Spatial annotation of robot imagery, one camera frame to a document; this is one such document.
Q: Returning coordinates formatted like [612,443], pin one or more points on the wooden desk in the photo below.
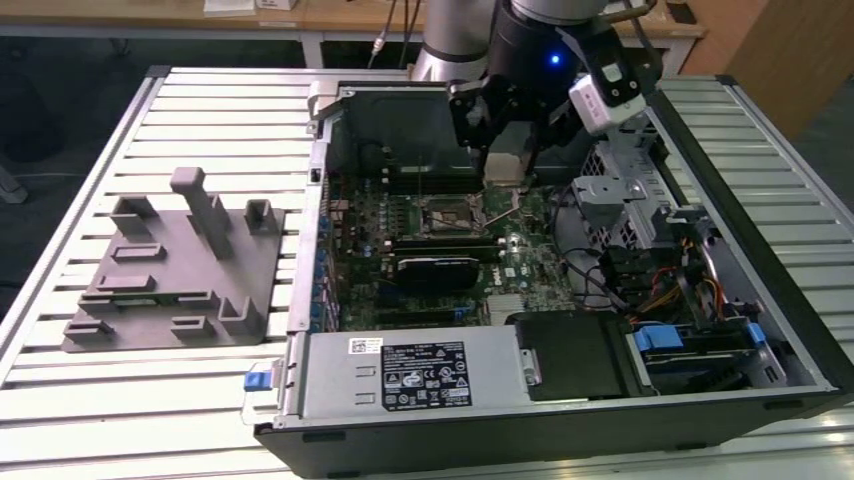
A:
[333,17]

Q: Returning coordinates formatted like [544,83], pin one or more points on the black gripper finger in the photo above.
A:
[473,115]
[556,125]

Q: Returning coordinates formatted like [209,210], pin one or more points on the silver CPU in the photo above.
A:
[507,167]

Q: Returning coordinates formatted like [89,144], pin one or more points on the black PC case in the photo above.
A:
[533,440]

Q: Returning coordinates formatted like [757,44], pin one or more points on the silver power supply unit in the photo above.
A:
[333,370]

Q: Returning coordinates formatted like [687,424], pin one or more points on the blue plastic latch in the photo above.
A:
[258,380]

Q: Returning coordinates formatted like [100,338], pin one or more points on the flat black desk item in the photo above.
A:
[681,12]

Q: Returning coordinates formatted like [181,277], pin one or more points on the grey parts rack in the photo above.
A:
[253,280]

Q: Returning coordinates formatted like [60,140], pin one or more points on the grey furniture foot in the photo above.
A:
[12,190]

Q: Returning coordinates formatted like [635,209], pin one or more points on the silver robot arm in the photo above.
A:
[453,35]

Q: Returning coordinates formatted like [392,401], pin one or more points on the brown wooden cabinet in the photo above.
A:
[787,50]

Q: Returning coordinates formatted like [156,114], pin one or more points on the small silver heatsink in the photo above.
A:
[507,310]

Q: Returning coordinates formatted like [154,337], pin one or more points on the black RAM slot bank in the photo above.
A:
[440,180]
[447,248]

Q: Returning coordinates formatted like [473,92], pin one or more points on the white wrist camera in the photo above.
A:
[600,112]

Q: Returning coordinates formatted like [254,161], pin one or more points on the green motherboard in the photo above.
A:
[540,270]

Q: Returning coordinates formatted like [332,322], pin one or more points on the black graphics card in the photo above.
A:
[436,277]

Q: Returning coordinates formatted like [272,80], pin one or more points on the black plastic shroud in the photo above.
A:
[573,357]

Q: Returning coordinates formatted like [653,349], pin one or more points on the white cardboard box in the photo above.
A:
[276,4]
[228,6]

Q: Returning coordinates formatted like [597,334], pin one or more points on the black expansion slot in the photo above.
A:
[413,318]

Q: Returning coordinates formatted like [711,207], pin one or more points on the CPU socket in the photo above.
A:
[448,215]

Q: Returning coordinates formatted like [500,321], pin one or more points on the silver metal drive cage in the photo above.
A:
[603,192]

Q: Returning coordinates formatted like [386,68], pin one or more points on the hard disk in blue carrier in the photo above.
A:
[656,339]

